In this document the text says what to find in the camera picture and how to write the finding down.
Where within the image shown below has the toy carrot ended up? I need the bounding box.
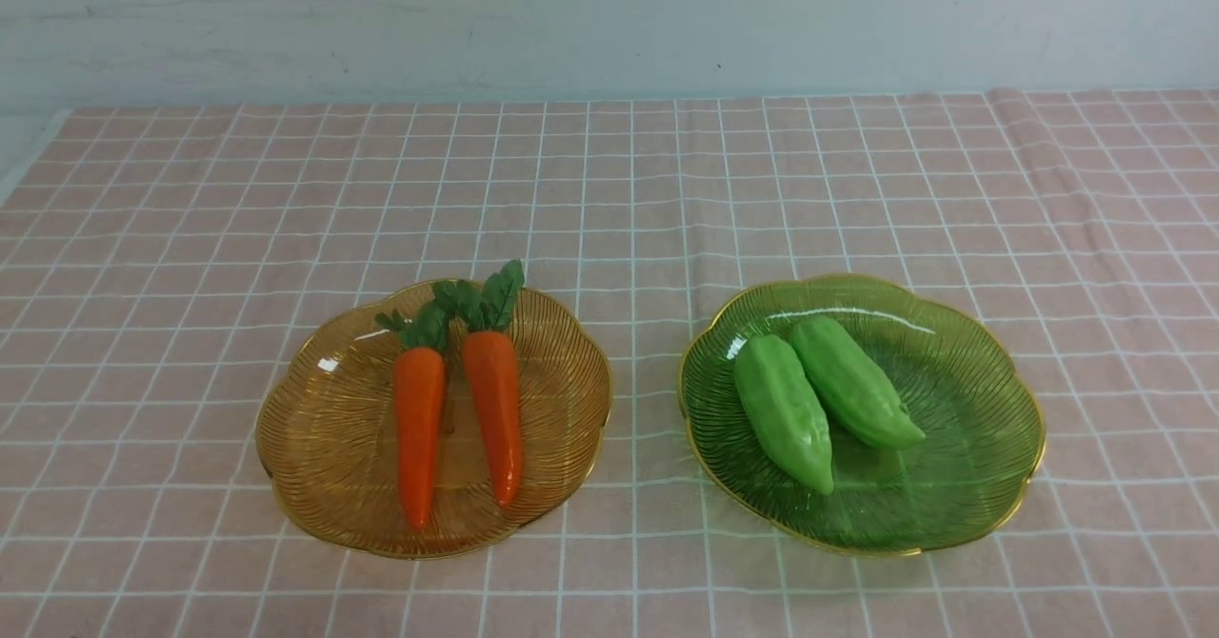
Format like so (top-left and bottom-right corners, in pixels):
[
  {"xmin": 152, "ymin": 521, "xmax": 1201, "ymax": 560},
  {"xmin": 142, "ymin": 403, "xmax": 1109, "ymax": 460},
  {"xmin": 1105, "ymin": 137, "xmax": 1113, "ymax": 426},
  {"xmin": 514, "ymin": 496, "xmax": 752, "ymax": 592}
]
[
  {"xmin": 375, "ymin": 300, "xmax": 451, "ymax": 529},
  {"xmin": 432, "ymin": 259, "xmax": 524, "ymax": 509}
]

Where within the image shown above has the green toy gourd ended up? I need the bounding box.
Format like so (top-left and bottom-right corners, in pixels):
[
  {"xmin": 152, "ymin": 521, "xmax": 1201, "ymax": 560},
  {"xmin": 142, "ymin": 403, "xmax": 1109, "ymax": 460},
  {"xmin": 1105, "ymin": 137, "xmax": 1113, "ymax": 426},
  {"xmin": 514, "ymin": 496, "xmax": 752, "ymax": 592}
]
[
  {"xmin": 734, "ymin": 334, "xmax": 835, "ymax": 496},
  {"xmin": 789, "ymin": 315, "xmax": 926, "ymax": 450}
]

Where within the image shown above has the amber ribbed plastic plate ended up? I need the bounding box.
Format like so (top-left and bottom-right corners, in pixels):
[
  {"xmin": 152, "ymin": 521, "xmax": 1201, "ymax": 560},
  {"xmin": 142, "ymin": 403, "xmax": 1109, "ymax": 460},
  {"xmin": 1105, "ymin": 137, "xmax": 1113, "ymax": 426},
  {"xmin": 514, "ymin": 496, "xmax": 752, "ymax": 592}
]
[{"xmin": 255, "ymin": 281, "xmax": 613, "ymax": 560}]

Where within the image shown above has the green ribbed plastic plate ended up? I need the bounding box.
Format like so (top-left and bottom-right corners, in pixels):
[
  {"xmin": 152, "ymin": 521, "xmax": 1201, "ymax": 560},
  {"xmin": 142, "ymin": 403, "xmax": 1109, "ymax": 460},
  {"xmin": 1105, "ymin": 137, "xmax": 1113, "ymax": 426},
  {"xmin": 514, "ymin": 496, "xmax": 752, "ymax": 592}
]
[{"xmin": 677, "ymin": 273, "xmax": 1048, "ymax": 556}]

